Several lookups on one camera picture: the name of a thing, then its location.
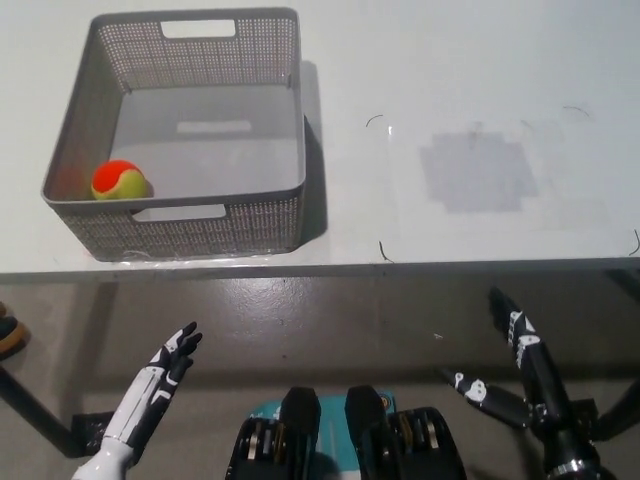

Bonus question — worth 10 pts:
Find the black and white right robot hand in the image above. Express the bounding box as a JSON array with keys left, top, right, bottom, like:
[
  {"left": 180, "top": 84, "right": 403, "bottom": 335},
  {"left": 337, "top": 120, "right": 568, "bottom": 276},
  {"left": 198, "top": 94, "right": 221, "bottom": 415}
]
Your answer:
[{"left": 439, "top": 286, "right": 602, "bottom": 472}]

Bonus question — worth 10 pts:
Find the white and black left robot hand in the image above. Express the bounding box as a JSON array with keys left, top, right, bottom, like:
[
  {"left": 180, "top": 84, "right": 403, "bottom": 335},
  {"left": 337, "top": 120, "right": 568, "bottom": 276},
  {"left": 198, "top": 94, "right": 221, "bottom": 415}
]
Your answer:
[{"left": 72, "top": 321, "right": 204, "bottom": 480}]

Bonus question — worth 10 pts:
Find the yellow and orange tennis ball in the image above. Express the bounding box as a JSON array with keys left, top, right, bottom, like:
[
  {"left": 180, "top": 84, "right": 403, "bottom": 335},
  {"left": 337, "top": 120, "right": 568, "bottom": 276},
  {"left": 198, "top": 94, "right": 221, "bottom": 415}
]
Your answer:
[{"left": 90, "top": 159, "right": 149, "bottom": 201}]

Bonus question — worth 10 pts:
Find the brown and black shoe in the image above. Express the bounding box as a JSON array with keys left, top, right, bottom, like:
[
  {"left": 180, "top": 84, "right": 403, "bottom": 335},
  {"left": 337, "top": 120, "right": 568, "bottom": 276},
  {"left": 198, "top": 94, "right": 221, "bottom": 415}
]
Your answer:
[{"left": 0, "top": 301, "right": 30, "bottom": 361}]

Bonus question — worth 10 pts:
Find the black and teal robot torso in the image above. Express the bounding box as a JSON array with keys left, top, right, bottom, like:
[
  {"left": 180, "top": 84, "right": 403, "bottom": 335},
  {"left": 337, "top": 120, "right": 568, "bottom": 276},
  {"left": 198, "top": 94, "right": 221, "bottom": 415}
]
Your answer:
[{"left": 224, "top": 384, "right": 469, "bottom": 480}]

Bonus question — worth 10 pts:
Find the grey perforated plastic basket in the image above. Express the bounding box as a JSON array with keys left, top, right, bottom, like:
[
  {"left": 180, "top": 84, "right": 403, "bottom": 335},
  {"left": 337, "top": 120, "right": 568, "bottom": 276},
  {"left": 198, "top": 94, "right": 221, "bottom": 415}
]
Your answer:
[{"left": 41, "top": 6, "right": 309, "bottom": 262}]

